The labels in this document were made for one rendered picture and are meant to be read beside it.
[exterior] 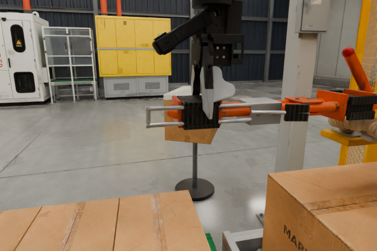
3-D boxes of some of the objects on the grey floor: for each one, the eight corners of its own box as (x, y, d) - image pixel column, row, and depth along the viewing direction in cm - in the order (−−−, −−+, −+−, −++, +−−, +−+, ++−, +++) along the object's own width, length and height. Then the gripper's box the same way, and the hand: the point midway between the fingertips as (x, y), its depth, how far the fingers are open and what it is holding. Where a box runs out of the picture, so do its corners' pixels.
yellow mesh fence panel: (326, 210, 209) (365, -60, 163) (339, 214, 205) (384, -63, 159) (336, 299, 133) (415, -161, 87) (358, 307, 129) (453, -172, 82)
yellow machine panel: (166, 93, 874) (165, 22, 819) (171, 97, 788) (170, 18, 734) (103, 96, 815) (97, 19, 761) (101, 100, 730) (93, 14, 676)
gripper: (258, -10, 36) (250, 121, 41) (224, 8, 51) (220, 104, 56) (203, -14, 35) (202, 124, 39) (184, 7, 49) (184, 106, 54)
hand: (199, 108), depth 47 cm, fingers closed on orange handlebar, 9 cm apart
